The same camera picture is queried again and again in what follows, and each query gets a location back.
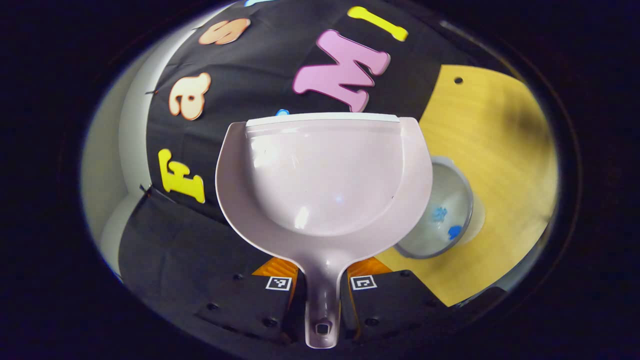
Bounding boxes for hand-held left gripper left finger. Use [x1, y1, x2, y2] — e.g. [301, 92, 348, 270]
[195, 257, 307, 346]

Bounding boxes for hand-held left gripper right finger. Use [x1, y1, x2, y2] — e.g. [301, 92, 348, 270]
[340, 256, 452, 342]

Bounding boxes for white ribbed garbage bin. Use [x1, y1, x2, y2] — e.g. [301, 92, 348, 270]
[392, 155, 486, 260]

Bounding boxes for pale purple dustpan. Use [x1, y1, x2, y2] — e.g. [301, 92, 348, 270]
[215, 112, 435, 350]

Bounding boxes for yellow wooden desktop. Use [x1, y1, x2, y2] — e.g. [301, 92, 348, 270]
[375, 64, 560, 308]

